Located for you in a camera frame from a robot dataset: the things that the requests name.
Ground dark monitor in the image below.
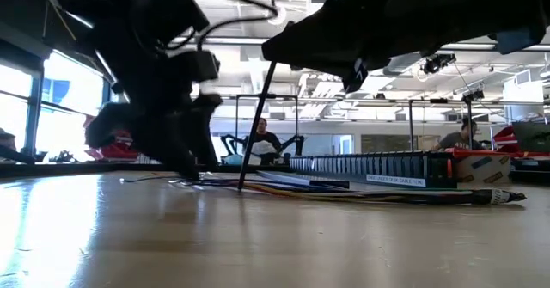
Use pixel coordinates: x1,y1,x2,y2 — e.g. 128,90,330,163
511,120,550,154

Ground black camera on pole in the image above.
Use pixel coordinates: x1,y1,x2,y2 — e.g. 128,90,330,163
461,89,486,151

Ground black slotted cable tray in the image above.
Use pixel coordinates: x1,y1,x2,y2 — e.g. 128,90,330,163
288,150,458,190

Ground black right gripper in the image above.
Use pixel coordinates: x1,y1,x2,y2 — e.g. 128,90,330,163
261,0,550,94

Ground white bag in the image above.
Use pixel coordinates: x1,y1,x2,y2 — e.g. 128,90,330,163
250,140,278,156

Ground blue window post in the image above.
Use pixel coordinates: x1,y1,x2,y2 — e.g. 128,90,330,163
23,72,44,156

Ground red shelf bins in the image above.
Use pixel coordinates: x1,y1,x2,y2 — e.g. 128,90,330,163
83,115,141,161
492,126,516,152

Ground red bin with taped label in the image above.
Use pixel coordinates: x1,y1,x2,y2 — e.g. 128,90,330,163
446,147,513,185

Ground person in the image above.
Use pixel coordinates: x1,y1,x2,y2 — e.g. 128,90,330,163
247,117,284,165
431,116,487,152

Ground bundle of coloured cables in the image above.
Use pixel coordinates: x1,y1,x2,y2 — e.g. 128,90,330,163
238,181,474,203

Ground black ceiling camera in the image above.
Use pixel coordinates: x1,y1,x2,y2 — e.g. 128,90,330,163
420,53,457,75

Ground black table edge frame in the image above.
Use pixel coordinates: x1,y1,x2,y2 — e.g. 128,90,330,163
0,162,293,180

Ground black zip tie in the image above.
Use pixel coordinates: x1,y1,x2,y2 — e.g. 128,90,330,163
237,61,279,191

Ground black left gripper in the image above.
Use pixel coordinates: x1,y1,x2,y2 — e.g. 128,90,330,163
85,50,223,181

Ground black left camera cable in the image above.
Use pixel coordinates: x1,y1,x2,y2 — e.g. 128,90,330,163
171,0,281,52

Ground silver ventilation duct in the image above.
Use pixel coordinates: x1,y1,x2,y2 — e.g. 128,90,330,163
382,52,426,77

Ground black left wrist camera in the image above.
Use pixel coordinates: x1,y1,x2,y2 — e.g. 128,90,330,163
130,0,211,45

